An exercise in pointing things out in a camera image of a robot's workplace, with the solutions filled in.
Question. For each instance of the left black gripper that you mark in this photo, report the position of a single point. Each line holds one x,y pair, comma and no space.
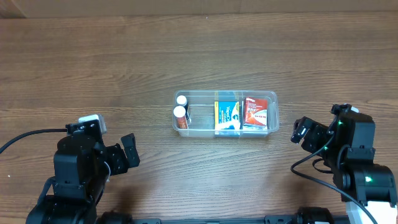
123,154

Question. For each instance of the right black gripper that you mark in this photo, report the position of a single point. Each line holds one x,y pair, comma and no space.
305,134

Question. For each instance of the red medicine box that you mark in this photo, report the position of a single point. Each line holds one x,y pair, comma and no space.
255,112

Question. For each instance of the white blue medicine box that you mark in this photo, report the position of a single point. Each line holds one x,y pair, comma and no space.
254,127

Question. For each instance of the orange Redoxon tube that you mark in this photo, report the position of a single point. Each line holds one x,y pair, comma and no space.
180,116

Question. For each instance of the black tube white cap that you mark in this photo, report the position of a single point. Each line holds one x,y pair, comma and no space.
181,100

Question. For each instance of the blue yellow VapoDrops box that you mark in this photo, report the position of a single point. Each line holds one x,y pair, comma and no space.
227,118

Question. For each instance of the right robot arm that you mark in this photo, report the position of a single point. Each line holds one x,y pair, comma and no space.
345,147

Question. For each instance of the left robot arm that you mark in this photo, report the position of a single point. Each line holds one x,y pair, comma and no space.
83,165

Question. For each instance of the clear plastic container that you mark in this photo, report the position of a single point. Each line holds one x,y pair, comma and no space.
202,111

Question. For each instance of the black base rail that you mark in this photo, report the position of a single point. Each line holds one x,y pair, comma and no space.
268,219

